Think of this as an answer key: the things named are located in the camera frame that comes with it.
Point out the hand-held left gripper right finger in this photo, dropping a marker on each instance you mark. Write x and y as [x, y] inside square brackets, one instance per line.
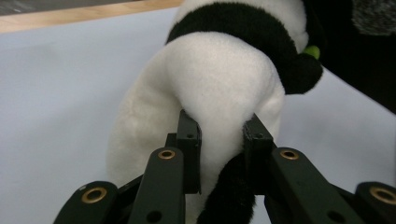
[258, 155]

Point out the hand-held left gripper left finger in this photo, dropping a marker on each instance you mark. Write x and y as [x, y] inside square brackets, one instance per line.
[191, 155]

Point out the panda plush toy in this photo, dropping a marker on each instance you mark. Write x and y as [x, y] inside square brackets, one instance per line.
[218, 77]

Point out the grey fluffy garment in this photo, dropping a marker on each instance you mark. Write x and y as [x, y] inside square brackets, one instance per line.
[375, 15]

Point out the green scarf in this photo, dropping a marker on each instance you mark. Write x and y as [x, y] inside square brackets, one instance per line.
[312, 51]

